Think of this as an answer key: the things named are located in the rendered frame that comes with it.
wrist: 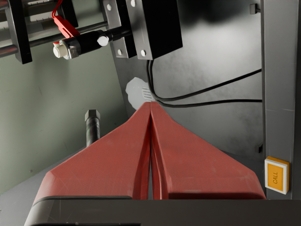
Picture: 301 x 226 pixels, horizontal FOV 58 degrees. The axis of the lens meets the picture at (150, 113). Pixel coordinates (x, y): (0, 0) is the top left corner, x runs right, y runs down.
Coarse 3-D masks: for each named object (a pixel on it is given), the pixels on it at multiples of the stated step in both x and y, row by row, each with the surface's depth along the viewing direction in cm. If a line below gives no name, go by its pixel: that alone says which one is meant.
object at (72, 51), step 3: (69, 48) 36; (72, 48) 36; (75, 48) 37; (69, 51) 36; (72, 51) 37; (75, 51) 37; (69, 54) 37; (72, 54) 37; (75, 54) 37; (72, 57) 37
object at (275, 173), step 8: (272, 160) 39; (280, 160) 38; (272, 168) 39; (280, 168) 38; (288, 168) 38; (272, 176) 39; (280, 176) 38; (288, 176) 38; (272, 184) 40; (280, 184) 39; (288, 184) 39
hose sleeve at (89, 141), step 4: (88, 120) 38; (92, 120) 38; (96, 120) 38; (88, 124) 38; (92, 124) 38; (96, 124) 38; (88, 128) 37; (92, 128) 37; (96, 128) 37; (88, 132) 37; (92, 132) 36; (96, 132) 37; (88, 136) 36; (92, 136) 36; (96, 136) 36; (88, 140) 36; (92, 140) 35; (96, 140) 35; (88, 144) 35
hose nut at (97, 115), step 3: (87, 111) 40; (90, 111) 39; (93, 111) 40; (96, 111) 40; (87, 114) 39; (90, 114) 39; (93, 114) 39; (96, 114) 39; (99, 114) 40; (87, 117) 39; (96, 117) 39; (99, 117) 40; (99, 120) 39
